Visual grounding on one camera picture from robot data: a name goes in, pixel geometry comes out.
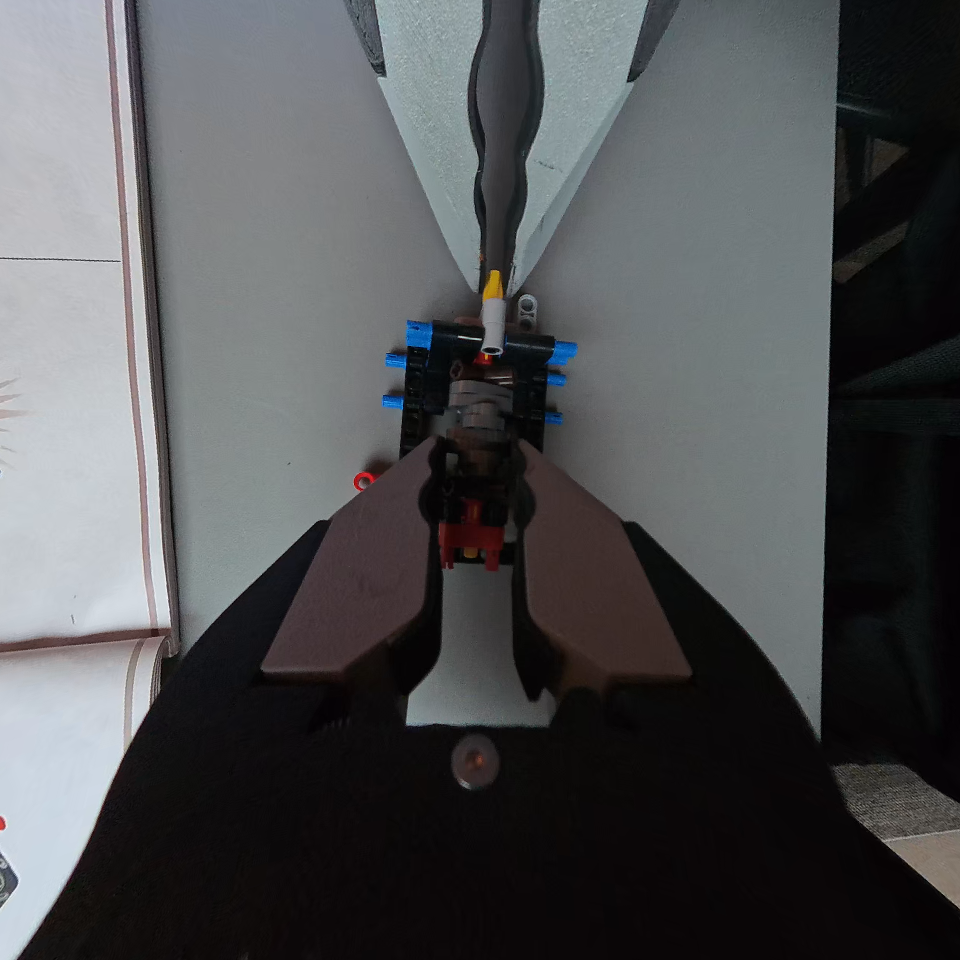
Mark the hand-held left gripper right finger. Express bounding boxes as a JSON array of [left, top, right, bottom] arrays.
[[512, 438, 695, 705]]

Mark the lego instruction booklet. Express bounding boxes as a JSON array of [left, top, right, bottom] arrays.
[[0, 0, 181, 960]]

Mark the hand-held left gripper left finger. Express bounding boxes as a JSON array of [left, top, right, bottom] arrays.
[[260, 435, 444, 695]]

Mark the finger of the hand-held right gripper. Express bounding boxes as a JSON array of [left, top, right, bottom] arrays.
[[508, 0, 654, 297], [372, 0, 490, 294]]

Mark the black lego frame assembly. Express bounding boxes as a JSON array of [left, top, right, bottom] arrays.
[[352, 292, 579, 573]]

